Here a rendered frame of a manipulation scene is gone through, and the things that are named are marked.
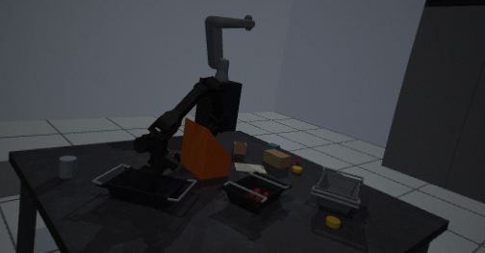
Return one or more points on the yellow cylinder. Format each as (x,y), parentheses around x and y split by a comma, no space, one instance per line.
(333,222)
(296,169)

